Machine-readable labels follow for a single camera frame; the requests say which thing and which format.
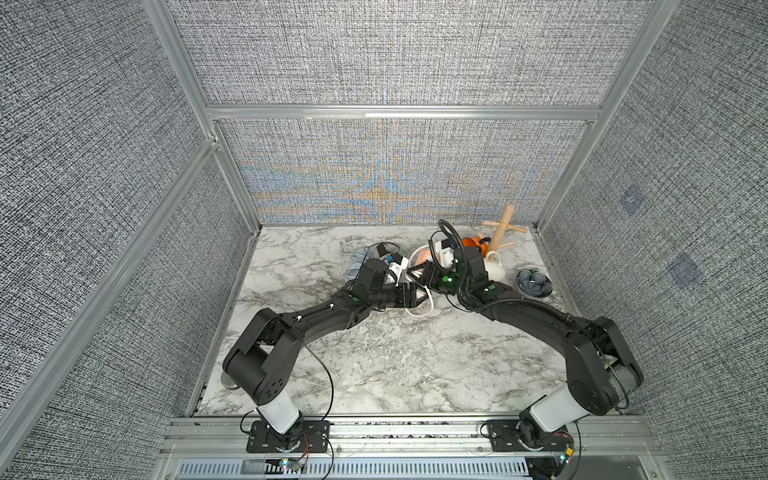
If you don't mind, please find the pink power strip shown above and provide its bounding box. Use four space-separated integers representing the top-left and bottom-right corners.
411 244 432 266

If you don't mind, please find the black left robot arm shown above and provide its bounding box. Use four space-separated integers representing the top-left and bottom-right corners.
222 258 426 435

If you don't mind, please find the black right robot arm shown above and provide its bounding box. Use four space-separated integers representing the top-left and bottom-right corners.
417 261 644 437

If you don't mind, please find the white mug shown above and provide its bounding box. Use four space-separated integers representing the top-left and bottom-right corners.
484 250 506 282

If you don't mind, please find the orange mug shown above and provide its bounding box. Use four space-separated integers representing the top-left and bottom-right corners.
462 236 491 256

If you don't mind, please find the wooden mug tree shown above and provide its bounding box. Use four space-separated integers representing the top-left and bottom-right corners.
481 204 529 252

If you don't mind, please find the silver cylinder on table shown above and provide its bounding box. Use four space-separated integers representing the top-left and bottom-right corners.
220 372 240 391

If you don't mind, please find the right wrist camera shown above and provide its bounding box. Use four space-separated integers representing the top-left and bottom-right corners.
431 239 456 270

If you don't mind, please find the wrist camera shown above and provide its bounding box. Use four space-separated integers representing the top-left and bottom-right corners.
382 253 409 285
431 239 456 270

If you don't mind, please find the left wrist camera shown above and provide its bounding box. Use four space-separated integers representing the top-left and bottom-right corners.
382 253 409 285

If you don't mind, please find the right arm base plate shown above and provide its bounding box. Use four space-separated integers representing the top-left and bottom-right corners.
480 419 574 453

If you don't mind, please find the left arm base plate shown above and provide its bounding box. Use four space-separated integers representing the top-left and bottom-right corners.
245 420 331 455

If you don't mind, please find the aluminium front rail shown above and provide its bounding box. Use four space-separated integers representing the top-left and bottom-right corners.
150 414 673 479

